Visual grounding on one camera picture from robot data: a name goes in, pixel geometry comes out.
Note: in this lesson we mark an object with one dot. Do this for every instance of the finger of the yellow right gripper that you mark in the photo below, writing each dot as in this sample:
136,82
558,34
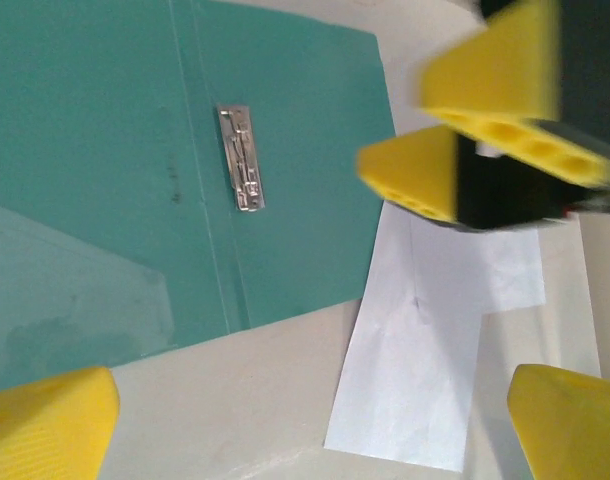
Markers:
495,70
410,170

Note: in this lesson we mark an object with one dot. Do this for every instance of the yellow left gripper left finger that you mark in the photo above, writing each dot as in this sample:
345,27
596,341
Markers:
45,430

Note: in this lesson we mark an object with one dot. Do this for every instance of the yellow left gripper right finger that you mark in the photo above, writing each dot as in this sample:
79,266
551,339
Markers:
575,430

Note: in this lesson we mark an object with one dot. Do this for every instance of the white paper sheet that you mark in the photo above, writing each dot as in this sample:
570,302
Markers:
515,270
415,350

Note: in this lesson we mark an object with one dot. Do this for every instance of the green folder with translucent cover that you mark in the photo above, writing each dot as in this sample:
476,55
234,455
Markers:
110,125

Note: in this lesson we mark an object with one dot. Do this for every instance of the silver metal folder clip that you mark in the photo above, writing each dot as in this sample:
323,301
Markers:
242,160

